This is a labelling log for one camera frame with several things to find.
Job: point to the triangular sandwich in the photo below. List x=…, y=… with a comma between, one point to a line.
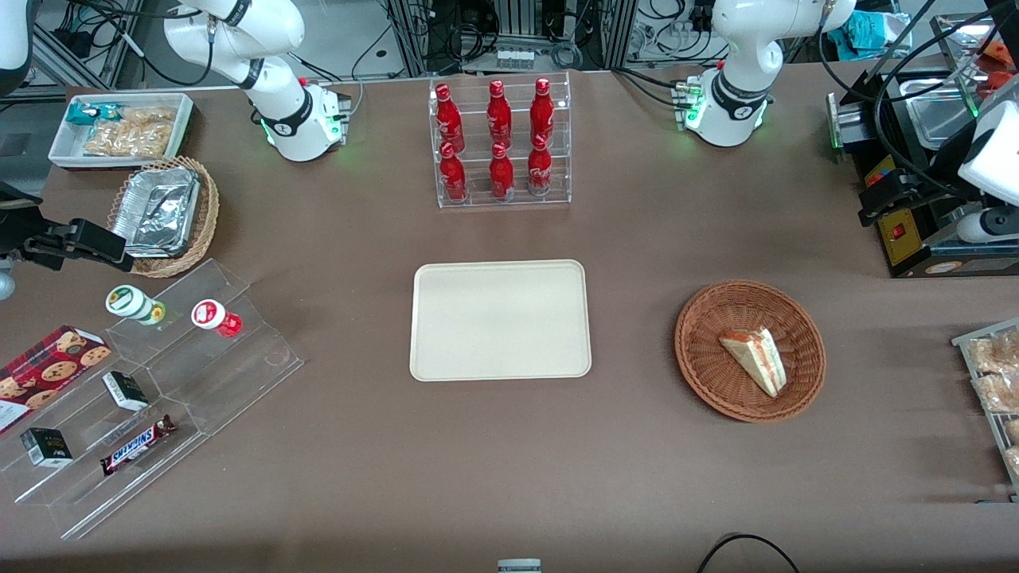
x=756, y=358

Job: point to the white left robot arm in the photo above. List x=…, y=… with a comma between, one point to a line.
x=736, y=56

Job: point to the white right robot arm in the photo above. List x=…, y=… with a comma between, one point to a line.
x=283, y=111

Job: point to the white rectangular snack tray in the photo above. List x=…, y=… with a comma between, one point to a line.
x=68, y=145

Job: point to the light tan wicker basket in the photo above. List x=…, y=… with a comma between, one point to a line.
x=209, y=215

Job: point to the brown round wicker basket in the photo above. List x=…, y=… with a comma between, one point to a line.
x=716, y=318

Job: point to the beige plastic serving tray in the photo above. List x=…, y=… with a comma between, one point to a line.
x=500, y=318

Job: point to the black hot food display case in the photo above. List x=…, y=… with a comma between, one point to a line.
x=903, y=243

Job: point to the green lid cup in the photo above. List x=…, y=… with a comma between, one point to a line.
x=127, y=301

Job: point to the silver foil container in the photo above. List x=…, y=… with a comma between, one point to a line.
x=159, y=211

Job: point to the stainless steel pan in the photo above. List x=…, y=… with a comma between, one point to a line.
x=939, y=119

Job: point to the clear bag of fried snacks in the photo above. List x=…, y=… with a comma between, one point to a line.
x=151, y=115
x=127, y=140

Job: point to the red lid cup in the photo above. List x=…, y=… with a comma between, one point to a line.
x=208, y=313

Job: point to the teal snack packet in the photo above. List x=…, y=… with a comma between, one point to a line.
x=83, y=112

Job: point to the red tartan cookie box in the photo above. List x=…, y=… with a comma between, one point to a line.
x=48, y=370

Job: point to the small black box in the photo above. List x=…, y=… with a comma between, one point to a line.
x=126, y=391
x=46, y=447

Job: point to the orange fried food skewer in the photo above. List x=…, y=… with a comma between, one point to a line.
x=1001, y=52
x=999, y=81

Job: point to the teal plastic bag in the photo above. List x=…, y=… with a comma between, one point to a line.
x=872, y=32

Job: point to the clear acrylic stepped shelf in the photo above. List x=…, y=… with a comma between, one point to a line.
x=239, y=374

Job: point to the wrapped bread pastry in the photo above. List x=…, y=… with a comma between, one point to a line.
x=999, y=394
x=1013, y=461
x=1013, y=432
x=997, y=354

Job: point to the Snickers chocolate bar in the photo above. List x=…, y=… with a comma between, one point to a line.
x=135, y=446

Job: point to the red cola bottle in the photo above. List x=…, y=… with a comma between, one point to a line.
x=453, y=175
x=540, y=169
x=542, y=110
x=449, y=115
x=501, y=173
x=499, y=111

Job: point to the clear acrylic bottle rack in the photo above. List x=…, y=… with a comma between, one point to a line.
x=478, y=204

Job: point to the small grey device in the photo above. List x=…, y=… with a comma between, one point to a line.
x=519, y=567

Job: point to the aluminium frame rack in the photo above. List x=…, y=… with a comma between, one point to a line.
x=410, y=36

